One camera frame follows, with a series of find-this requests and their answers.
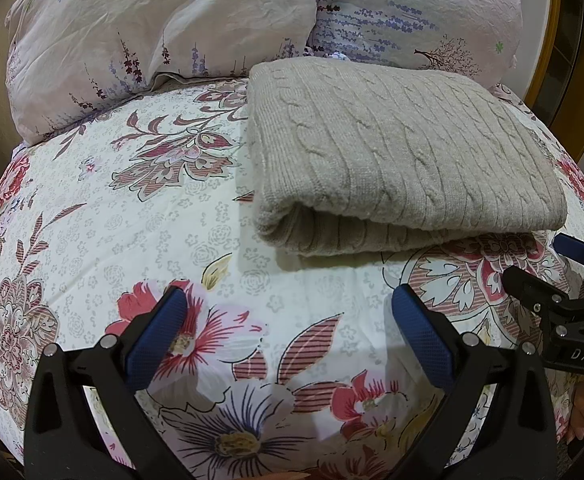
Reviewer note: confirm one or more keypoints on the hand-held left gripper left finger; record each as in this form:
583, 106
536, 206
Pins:
157, 336

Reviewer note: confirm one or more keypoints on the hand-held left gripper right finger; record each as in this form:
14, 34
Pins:
421, 336

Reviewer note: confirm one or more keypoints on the pale pink floral pillow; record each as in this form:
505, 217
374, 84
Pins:
146, 30

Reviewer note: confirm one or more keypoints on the lavender print pillow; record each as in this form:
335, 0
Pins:
402, 15

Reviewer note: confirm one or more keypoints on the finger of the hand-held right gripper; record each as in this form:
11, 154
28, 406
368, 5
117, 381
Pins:
527, 291
574, 249

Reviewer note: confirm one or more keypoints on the floral bed sheet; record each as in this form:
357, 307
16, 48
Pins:
136, 220

